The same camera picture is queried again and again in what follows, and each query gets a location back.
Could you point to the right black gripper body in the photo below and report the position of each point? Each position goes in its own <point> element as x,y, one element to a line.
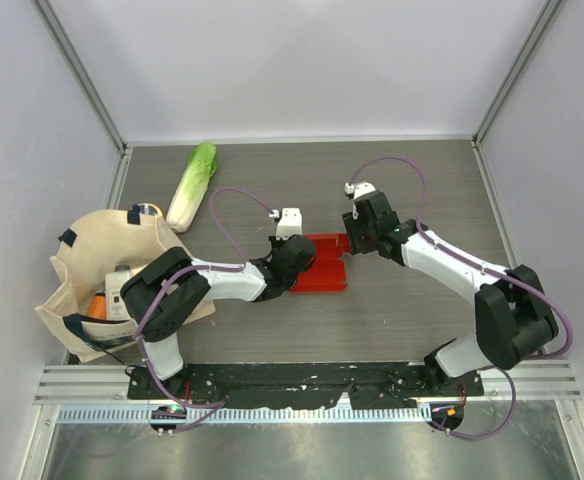
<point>359,236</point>

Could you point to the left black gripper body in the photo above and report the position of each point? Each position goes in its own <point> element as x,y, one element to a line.
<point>291,282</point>

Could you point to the red paper box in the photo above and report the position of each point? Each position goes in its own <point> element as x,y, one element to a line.
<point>328,275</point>

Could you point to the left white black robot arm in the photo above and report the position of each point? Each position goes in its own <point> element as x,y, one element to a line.
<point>164,294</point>

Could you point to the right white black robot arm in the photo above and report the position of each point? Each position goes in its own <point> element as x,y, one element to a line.
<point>511,319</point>

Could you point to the napa cabbage toy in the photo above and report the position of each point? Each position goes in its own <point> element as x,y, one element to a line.
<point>192,187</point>

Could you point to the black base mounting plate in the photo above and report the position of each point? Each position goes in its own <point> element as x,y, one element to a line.
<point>311,386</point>

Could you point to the orange white item behind bag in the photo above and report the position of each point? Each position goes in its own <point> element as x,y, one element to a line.
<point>149,209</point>

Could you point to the beige printed tote bag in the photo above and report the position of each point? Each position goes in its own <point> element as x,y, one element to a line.
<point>89,250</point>

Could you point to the white bottle in bag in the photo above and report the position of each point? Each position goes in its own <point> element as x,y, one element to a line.
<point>116,309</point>

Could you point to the orange item in bag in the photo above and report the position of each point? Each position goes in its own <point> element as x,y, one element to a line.
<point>98,307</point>

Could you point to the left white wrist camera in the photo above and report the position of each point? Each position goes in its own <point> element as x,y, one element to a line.
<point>289,222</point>

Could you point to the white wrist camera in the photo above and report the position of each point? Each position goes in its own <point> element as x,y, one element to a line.
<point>289,222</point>
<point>358,189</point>

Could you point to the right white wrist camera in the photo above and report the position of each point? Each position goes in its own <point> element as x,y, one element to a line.
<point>358,189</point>

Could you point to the white slotted cable duct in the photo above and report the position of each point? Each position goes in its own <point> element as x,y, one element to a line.
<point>137,414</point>

